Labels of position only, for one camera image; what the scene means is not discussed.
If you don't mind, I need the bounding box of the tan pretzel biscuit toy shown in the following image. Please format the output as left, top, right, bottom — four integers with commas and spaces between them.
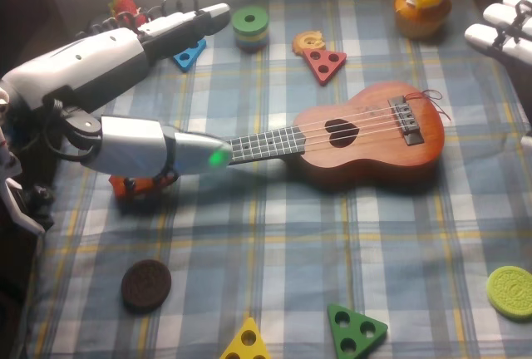
291, 30, 328, 56

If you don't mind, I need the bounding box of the green triangle block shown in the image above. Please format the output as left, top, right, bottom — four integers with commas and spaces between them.
327, 302, 390, 359

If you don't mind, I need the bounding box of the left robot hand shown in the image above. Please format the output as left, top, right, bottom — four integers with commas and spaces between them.
0, 0, 234, 181

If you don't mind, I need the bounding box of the brown sandwich cookie toy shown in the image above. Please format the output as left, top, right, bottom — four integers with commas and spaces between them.
121, 258, 173, 311

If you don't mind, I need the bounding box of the strawberry toy cupcake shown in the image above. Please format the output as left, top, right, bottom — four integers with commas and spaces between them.
108, 0, 150, 28

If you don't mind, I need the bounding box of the yellow triangle block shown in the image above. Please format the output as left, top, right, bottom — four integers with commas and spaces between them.
219, 317, 272, 359

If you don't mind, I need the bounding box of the coloured ring stack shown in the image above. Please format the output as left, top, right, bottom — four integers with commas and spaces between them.
231, 5, 270, 54

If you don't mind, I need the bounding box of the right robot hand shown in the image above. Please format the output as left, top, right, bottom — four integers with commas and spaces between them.
464, 0, 532, 65

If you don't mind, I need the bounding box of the small orange toy guitar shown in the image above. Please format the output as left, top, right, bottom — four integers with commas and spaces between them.
108, 80, 454, 202

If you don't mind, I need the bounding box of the yellow fruit toy cupcake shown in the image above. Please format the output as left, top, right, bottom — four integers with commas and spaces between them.
393, 0, 453, 41

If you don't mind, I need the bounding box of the blue triangle block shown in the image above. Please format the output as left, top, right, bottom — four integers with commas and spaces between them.
172, 37, 208, 73

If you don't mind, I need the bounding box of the red triangle block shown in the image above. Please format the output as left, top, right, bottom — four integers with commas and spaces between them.
302, 47, 348, 86

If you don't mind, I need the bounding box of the green sandwich cookie toy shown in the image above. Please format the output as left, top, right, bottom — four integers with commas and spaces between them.
485, 265, 532, 321

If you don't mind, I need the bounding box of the blue plaid table cloth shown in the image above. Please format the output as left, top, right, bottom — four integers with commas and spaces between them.
24, 0, 532, 359

